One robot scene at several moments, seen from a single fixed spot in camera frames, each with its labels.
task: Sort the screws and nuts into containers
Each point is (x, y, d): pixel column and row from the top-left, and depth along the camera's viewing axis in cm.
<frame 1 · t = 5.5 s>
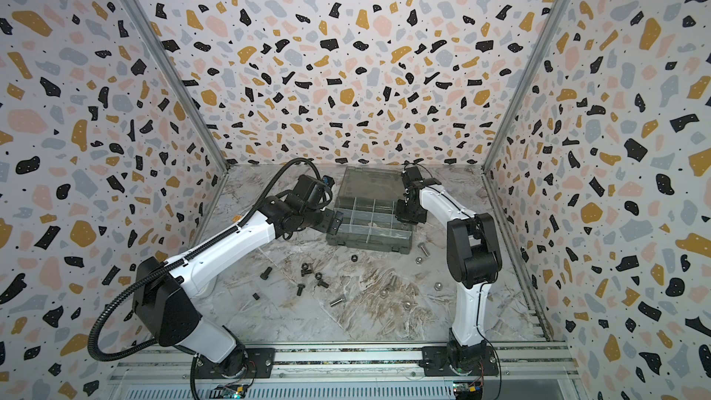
left hand: (329, 211, 81), fingers open
right hand: (399, 213, 97), fingers closed
black hex nut: (354, 258, 97), on the table
black bolt: (321, 282, 89), on the table
silver hex nut: (383, 293, 88), on the table
silver hex nut 2: (406, 305, 85), on the table
black hex nut large: (305, 269, 94), on the table

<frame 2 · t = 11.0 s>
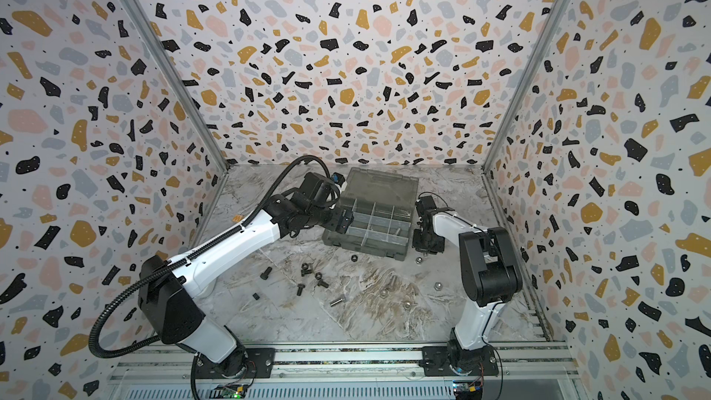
left hand: (341, 209, 80), fingers open
right hand: (419, 242, 96), fingers closed
the named things where they were.

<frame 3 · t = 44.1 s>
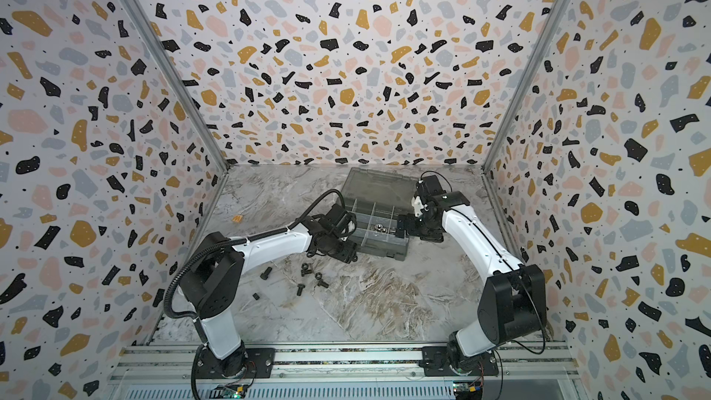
left hand: (350, 249, 89), fingers open
right hand: (404, 228, 84), fingers open
small orange tag: (237, 218, 105), on the table
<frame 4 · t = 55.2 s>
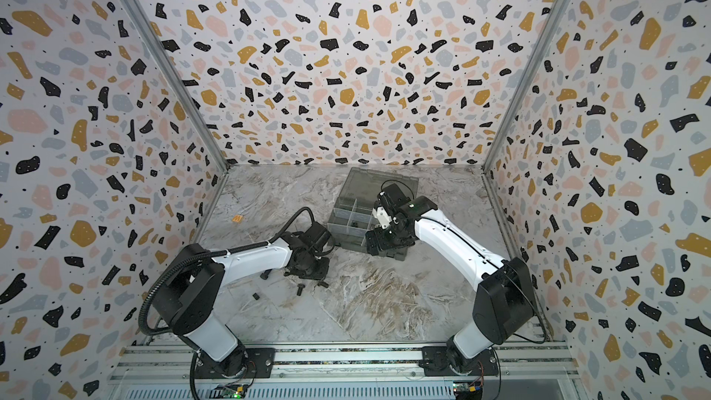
left hand: (324, 271, 89), fingers open
right hand: (375, 242, 81), fingers open
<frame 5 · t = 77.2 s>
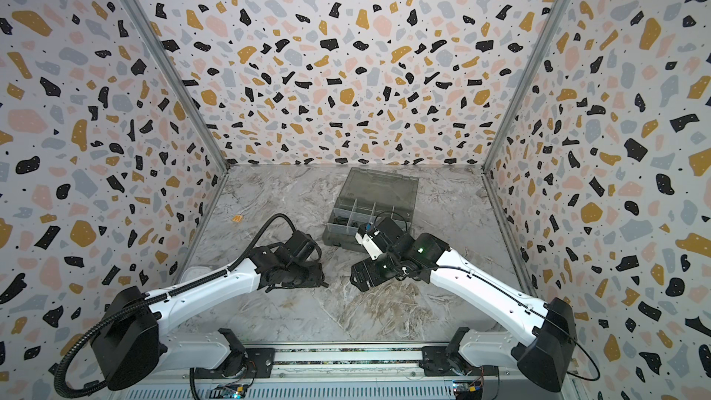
left hand: (319, 275, 81), fingers open
right hand: (357, 270, 72), fingers open
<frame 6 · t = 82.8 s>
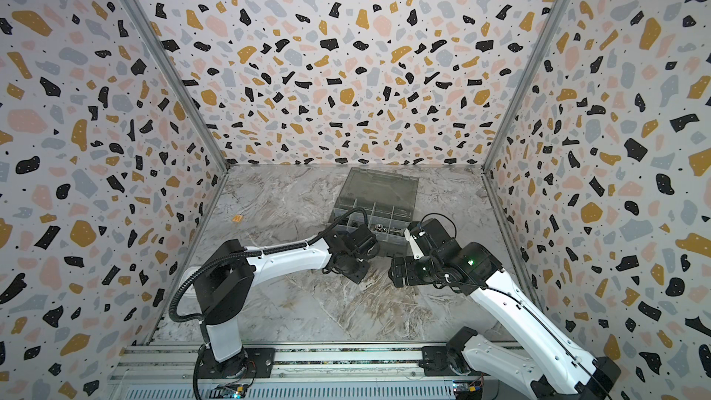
left hand: (362, 269, 86), fingers open
right hand: (397, 269, 70), fingers open
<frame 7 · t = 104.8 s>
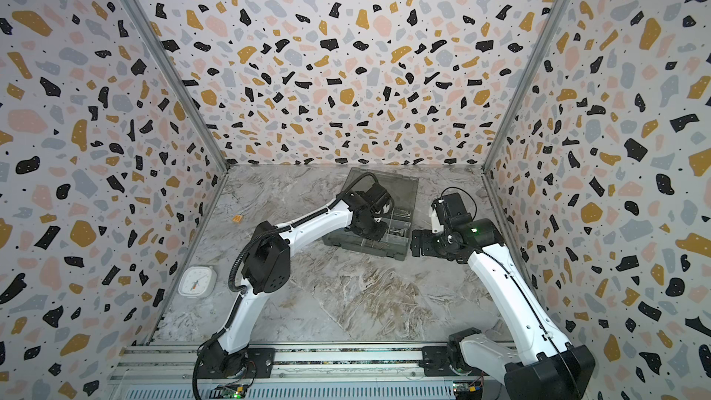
left hand: (381, 233, 90), fingers closed
right hand: (420, 241, 76), fingers open
